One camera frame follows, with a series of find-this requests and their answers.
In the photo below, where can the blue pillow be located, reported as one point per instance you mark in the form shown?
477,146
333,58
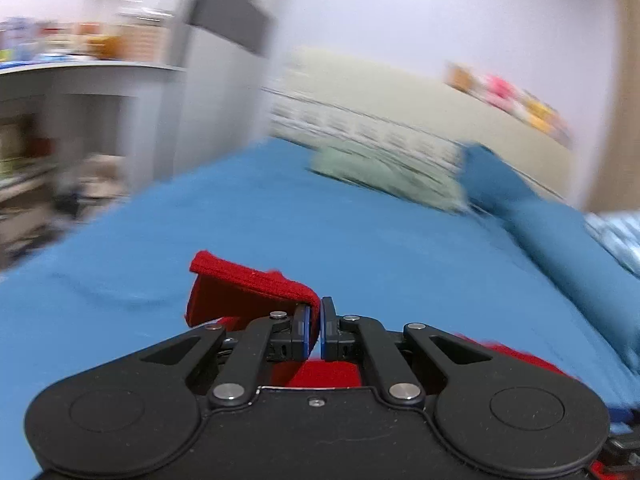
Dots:
550,240

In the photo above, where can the red small garment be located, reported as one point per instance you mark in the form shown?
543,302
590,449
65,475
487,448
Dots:
235,292

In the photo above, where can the white patterned pillow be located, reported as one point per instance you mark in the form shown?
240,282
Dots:
360,132

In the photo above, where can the colourful items on headboard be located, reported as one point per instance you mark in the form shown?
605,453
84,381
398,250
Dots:
510,97

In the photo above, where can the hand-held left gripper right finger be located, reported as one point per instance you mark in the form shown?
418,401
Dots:
327,330

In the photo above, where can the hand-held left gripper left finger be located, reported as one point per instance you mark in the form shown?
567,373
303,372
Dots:
301,332

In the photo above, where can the white shelf unit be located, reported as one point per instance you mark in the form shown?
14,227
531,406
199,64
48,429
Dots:
75,110

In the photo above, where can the grey cabinet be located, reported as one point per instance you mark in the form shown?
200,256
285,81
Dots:
220,110

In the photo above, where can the beige headboard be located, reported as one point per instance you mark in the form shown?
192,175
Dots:
400,92

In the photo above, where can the pale green pillow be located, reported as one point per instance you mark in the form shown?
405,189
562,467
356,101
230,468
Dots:
395,175

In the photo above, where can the dark grey panel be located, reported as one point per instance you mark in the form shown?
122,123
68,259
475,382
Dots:
230,10

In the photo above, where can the light blue patterned cloth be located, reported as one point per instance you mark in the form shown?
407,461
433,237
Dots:
617,240

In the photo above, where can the row of shelf boxes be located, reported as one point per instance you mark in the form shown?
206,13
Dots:
100,40

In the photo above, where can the bed with blue sheet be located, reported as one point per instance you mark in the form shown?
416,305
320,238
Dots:
250,230

